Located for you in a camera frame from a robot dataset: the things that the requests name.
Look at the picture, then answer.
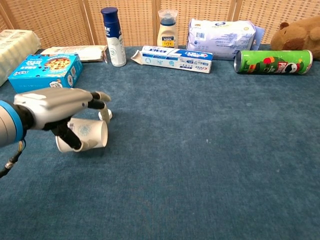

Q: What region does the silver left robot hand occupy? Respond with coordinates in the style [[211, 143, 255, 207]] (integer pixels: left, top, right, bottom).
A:
[[13, 87, 112, 153]]

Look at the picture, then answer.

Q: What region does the white floral paper cup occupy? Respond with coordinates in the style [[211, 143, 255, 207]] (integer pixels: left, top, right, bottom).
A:
[[55, 117, 109, 153]]

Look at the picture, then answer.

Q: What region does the small white cap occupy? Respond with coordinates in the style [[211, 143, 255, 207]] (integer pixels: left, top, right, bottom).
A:
[[98, 109, 113, 121]]

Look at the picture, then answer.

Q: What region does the white bottle with blue cap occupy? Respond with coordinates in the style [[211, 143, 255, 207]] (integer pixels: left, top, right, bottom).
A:
[[100, 6, 127, 68]]

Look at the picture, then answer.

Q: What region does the blue cookie box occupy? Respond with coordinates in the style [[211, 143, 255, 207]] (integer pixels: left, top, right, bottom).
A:
[[7, 53, 84, 95]]

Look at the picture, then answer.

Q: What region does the flat white plastic packet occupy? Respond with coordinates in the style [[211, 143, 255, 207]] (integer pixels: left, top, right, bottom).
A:
[[39, 45, 109, 63]]

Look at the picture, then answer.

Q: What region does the long cream wrapped package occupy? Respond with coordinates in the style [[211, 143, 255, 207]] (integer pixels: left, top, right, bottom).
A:
[[0, 29, 42, 88]]

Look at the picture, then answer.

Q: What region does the woven wooden folding screen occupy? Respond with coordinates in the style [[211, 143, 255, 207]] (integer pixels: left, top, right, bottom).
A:
[[0, 0, 320, 50]]

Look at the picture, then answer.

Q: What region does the white blue toothpaste box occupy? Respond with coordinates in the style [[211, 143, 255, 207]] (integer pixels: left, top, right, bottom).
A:
[[130, 45, 214, 74]]

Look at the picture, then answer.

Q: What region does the mayonnaise jar with clear lid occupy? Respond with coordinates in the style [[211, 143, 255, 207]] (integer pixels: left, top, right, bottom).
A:
[[156, 9, 179, 49]]

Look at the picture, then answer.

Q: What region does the blue table cloth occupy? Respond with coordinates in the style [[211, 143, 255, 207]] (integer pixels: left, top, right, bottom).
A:
[[0, 44, 320, 240]]

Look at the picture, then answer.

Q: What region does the white blue tissue pack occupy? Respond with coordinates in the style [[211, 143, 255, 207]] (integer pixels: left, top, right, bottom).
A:
[[186, 18, 265, 61]]

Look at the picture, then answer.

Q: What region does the green Pringles can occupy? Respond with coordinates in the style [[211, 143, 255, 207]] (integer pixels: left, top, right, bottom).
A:
[[233, 49, 314, 75]]

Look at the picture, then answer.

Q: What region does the brown capybara plush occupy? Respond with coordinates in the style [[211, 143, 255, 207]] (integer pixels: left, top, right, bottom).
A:
[[270, 15, 320, 61]]

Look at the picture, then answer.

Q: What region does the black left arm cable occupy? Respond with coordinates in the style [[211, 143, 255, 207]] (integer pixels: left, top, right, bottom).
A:
[[0, 139, 27, 179]]

